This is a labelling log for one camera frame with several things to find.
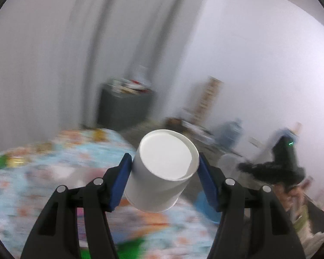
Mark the white paper cup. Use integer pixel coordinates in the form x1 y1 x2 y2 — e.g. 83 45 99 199
124 129 200 213

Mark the blue water jug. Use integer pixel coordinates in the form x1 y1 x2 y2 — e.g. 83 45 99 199
215 118 243 151

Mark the floral tablecloth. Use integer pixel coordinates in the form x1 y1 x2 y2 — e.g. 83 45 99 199
0 129 217 258

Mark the dark grey cabinet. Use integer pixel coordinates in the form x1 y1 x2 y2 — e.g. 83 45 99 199
96 84 155 130

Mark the clutter on cabinet top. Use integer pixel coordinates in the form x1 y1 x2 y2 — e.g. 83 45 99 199
108 66 152 95

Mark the grey curtain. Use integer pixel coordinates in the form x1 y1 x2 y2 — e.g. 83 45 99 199
0 0 204 152

